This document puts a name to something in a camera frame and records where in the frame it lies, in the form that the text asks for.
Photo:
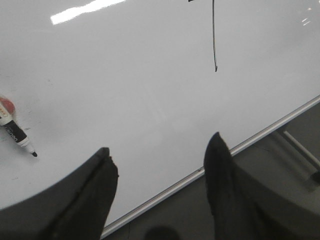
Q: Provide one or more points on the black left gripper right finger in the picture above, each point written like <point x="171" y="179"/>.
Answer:
<point x="237" y="215"/>

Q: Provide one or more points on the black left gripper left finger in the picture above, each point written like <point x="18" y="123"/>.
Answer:
<point x="75" y="208"/>

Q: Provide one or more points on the black white whiteboard marker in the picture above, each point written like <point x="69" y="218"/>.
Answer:
<point x="7" y="121"/>

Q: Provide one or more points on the grey whiteboard stand leg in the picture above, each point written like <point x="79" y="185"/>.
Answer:
<point x="301" y="149"/>

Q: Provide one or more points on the black stand caster wheel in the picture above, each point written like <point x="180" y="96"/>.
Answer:
<point x="315" y="177"/>

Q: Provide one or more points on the white whiteboard with aluminium frame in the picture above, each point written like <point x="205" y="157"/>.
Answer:
<point x="152" y="80"/>

